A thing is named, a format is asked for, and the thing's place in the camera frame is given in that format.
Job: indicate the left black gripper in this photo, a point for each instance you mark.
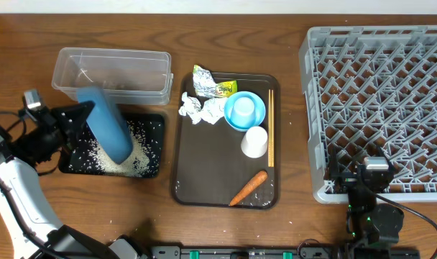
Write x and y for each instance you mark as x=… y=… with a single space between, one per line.
x=46 y=124

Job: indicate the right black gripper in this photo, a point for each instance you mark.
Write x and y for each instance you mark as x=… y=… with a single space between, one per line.
x=346 y=179

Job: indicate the dark blue plate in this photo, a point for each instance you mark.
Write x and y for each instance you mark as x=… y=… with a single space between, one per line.
x=107 y=124

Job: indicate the pile of white rice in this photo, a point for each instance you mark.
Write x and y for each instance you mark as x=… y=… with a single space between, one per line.
x=136 y=162

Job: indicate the yellow green snack wrapper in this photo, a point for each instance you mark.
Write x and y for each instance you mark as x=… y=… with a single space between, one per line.
x=205 y=85

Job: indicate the white tissue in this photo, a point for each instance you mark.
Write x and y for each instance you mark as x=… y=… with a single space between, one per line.
x=210 y=111

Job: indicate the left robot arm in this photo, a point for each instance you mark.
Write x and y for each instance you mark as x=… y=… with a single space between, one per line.
x=35 y=230

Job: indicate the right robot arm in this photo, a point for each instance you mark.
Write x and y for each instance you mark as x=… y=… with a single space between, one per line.
x=374 y=227

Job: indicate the grey dishwasher rack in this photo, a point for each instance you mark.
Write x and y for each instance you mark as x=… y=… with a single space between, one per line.
x=372 y=86

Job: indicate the black plastic tray bin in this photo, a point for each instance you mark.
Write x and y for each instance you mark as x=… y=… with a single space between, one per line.
x=154 y=126

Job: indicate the clear plastic bin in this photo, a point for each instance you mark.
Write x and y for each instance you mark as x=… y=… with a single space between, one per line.
x=139 y=77

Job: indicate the wooden chopstick right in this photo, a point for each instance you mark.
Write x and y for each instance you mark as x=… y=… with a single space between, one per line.
x=272 y=105

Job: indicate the wooden chopstick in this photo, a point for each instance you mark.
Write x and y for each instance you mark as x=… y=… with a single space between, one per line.
x=270 y=163
x=272 y=105

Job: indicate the orange carrot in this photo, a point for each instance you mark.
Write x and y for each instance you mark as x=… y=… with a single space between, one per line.
x=249 y=187

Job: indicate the white cup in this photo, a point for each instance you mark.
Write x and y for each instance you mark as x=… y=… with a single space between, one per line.
x=254 y=143

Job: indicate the light blue bowl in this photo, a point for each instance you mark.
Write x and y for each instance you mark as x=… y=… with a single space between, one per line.
x=259 y=112

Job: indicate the wooden chopstick left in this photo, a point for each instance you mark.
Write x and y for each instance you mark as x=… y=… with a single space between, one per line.
x=270 y=163

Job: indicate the light blue cup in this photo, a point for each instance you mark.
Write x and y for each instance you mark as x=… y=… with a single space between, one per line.
x=242 y=114

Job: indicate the brown serving tray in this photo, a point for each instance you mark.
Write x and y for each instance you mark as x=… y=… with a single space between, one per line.
x=210 y=168

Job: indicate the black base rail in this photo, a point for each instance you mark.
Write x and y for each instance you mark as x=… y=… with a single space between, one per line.
x=302 y=252

